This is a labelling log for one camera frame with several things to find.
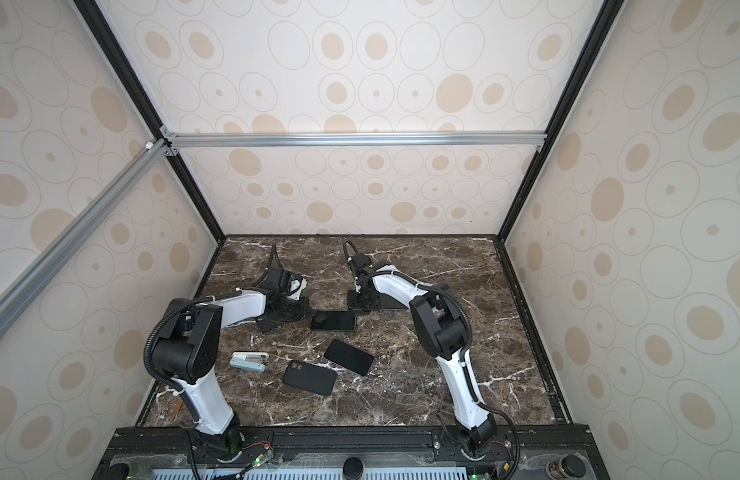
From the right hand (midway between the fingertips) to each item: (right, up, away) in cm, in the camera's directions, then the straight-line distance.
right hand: (354, 313), depth 98 cm
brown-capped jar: (+48, -27, -34) cm, 65 cm away
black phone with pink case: (-1, -11, -9) cm, 15 cm away
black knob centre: (+2, -27, -34) cm, 44 cm away
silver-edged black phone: (-7, -3, +2) cm, 8 cm away
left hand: (-10, +2, -2) cm, 11 cm away
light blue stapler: (-28, -12, -10) cm, 33 cm away
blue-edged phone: (+11, +4, -8) cm, 15 cm away
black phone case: (-29, -3, -3) cm, 29 cm away
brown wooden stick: (-46, -22, -17) cm, 54 cm away
